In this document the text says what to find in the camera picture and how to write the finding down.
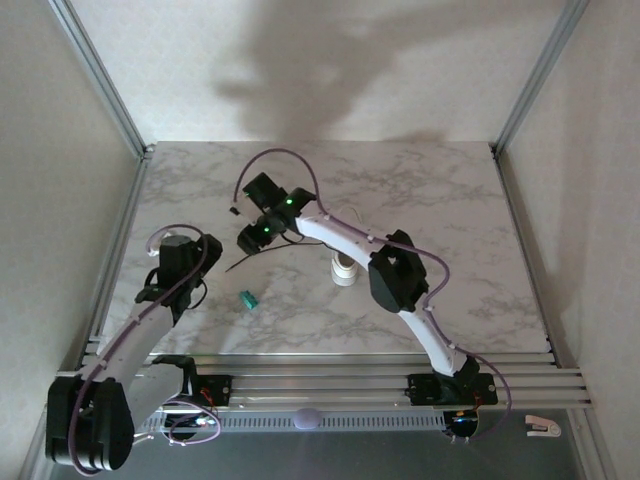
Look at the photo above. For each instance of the white sneaker with black laces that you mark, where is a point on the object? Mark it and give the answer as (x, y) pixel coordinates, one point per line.
(235, 267)

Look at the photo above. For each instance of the white shoe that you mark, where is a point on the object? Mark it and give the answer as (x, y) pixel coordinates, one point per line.
(345, 275)

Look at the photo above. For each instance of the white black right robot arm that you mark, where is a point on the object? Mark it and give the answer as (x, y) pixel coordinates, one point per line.
(340, 240)

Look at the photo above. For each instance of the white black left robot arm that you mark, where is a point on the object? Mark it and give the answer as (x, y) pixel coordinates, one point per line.
(130, 340)

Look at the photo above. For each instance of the small green block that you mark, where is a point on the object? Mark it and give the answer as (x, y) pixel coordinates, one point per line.
(249, 300)

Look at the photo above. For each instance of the purple oval knob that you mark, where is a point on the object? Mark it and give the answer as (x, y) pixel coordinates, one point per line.
(306, 419)

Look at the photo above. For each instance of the white pink stapler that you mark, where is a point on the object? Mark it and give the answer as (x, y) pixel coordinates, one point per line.
(542, 426)

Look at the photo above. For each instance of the aluminium side rail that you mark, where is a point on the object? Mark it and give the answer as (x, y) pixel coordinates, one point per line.
(525, 250)
(120, 250)

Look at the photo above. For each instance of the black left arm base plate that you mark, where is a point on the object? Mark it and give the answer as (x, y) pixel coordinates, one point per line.
(215, 390)

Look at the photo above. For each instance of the aluminium front rail frame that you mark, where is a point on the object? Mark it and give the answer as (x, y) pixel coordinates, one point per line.
(325, 380)

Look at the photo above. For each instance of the aluminium frame post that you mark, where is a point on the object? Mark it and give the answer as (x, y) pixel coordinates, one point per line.
(540, 75)
(100, 75)

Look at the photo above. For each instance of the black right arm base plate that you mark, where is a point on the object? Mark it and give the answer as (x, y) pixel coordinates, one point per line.
(425, 387)

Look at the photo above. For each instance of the aluminium frame leg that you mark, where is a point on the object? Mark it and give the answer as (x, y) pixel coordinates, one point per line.
(595, 450)
(35, 455)

